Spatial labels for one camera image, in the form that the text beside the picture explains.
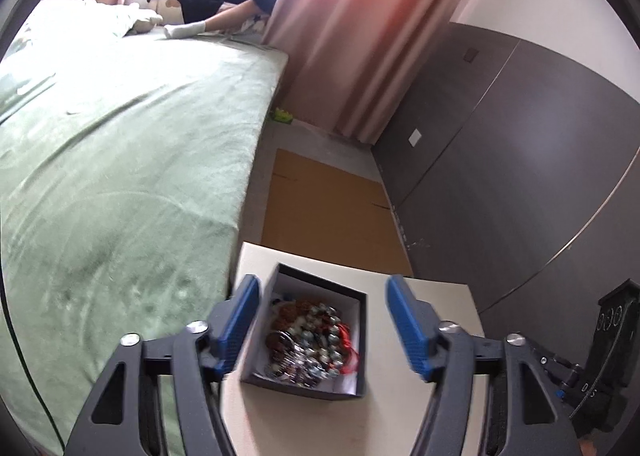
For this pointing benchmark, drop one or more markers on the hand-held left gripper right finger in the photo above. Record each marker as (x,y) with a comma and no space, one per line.
(407,328)

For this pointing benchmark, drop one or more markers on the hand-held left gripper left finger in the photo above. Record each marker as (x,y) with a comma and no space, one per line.
(240,321)

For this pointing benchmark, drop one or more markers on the black jewelry box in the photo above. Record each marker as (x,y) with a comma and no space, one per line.
(320,283)

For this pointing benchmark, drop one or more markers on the brown cardboard sheet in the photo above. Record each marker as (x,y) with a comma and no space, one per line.
(325,216)

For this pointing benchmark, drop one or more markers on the bed with green blanket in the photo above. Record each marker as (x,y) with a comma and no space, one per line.
(125,161)

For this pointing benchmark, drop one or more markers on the small green toy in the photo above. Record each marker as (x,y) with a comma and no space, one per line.
(281,116)

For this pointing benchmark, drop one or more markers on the wide pink curtain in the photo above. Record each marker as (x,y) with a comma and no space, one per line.
(360,26)

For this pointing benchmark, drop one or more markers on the cream pillow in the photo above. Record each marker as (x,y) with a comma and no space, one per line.
(149,21)

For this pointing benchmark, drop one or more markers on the white wall switch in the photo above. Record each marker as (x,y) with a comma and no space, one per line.
(415,137)

